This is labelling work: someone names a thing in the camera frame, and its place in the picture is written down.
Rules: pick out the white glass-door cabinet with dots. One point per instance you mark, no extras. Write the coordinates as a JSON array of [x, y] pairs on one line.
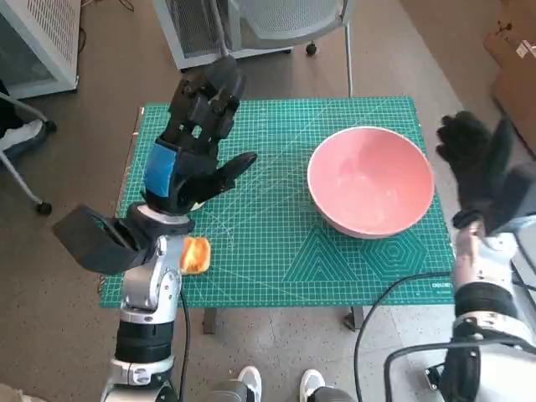
[[197, 33]]

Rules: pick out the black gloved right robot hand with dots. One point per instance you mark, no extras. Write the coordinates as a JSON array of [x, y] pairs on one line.
[[473, 167]]

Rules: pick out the grey left robot leg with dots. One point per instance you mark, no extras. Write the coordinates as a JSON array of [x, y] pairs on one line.
[[226, 391]]

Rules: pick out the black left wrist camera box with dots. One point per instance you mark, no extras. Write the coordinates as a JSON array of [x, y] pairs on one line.
[[92, 243]]

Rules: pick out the striped orange toy bread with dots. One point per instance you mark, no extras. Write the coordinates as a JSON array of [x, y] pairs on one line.
[[196, 255]]

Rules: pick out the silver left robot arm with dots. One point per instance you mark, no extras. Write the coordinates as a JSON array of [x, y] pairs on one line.
[[146, 293]]

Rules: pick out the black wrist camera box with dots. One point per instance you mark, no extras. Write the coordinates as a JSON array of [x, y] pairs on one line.
[[519, 192], [92, 243]]

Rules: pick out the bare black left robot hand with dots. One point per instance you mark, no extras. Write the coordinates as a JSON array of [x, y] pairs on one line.
[[184, 167]]

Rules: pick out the beige fabric piece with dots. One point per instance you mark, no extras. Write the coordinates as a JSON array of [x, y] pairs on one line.
[[10, 393]]

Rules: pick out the white perforated cabinet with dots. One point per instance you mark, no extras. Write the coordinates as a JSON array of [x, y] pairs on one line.
[[50, 25]]

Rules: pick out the grey table leg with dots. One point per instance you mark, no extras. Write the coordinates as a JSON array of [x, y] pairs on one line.
[[210, 320], [355, 318]]

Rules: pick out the grey right robot leg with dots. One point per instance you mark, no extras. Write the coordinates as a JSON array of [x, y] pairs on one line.
[[335, 394]]

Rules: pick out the office chair with casters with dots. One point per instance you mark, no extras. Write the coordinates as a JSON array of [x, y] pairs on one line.
[[44, 207]]

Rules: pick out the white cabinet edge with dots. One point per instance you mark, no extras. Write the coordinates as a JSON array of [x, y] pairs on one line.
[[527, 251]]

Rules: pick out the white shoe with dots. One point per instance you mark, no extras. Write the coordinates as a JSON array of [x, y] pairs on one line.
[[250, 381], [312, 383]]

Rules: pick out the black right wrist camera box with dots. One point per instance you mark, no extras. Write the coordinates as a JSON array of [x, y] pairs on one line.
[[519, 192]]

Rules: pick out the grey robot leg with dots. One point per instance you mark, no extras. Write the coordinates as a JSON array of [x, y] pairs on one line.
[[226, 391], [335, 394]]

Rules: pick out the green cutting mat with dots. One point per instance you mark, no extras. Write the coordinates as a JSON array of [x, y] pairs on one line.
[[259, 251]]

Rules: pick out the grey mesh chair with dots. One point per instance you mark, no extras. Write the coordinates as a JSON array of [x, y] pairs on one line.
[[293, 21]]

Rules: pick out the pink bowl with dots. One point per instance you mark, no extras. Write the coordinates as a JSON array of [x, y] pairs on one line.
[[368, 180]]

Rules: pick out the brown cardboard box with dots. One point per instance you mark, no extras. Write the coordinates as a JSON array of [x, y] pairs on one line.
[[515, 84]]

